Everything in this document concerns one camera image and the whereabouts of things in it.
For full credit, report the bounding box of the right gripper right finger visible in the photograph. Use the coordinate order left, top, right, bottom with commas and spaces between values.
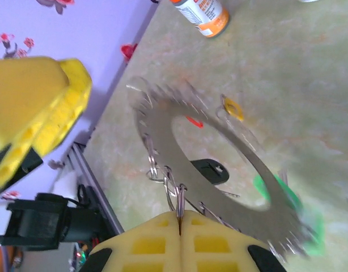
179, 210, 288, 272

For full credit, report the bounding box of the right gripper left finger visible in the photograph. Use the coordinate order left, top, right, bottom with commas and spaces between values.
88, 212, 181, 272

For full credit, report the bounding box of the green key tag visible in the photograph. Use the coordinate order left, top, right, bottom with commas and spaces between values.
273, 181, 325, 257
252, 174, 273, 201

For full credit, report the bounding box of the black key tag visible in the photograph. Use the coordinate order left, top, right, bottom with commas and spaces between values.
189, 158, 230, 185

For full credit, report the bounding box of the steel key ring disc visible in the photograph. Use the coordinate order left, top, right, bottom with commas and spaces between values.
125, 75, 319, 264

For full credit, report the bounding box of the red key tag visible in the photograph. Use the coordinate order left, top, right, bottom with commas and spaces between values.
185, 114, 205, 130

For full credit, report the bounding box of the yellow key tag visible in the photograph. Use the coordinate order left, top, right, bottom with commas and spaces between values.
220, 95, 245, 122

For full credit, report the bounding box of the small circuit board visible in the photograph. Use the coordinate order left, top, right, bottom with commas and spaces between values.
69, 242, 91, 269

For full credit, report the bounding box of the orange capped pill bottle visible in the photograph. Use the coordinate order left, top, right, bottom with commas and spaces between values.
169, 0, 231, 39

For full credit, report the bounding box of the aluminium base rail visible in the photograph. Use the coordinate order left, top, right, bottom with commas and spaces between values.
63, 141, 125, 236

